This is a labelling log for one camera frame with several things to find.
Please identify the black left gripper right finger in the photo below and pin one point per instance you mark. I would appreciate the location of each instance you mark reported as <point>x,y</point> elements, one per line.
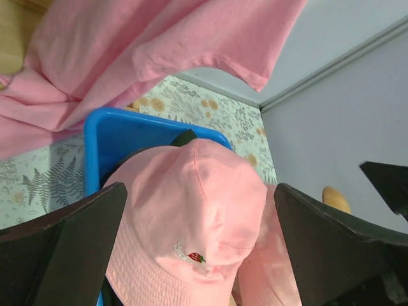
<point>340,259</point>

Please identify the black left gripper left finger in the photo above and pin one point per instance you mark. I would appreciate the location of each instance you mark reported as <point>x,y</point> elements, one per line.
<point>61,258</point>

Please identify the pink bucket hat strawberry logo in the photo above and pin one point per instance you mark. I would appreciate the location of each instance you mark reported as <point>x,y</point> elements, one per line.
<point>192,215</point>

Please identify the blue plastic bin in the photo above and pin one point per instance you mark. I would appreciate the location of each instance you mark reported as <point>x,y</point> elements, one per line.
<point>110,135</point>

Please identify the pink bucket hat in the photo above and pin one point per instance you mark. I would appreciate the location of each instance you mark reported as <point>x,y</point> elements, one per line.
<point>266,276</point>

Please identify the wooden hat stand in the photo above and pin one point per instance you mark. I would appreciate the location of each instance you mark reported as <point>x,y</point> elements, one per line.
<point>333,198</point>

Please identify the floral table mat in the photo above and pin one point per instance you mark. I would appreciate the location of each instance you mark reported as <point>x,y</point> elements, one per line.
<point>46,179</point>

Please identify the black hat in bin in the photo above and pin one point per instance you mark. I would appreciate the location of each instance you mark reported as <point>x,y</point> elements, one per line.
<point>181,140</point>

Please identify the pink t-shirt on hanger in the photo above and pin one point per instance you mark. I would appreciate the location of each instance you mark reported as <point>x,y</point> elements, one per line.
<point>88,54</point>

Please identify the wooden clothes rack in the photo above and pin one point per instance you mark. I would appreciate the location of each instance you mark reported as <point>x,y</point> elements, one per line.
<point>19,19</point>

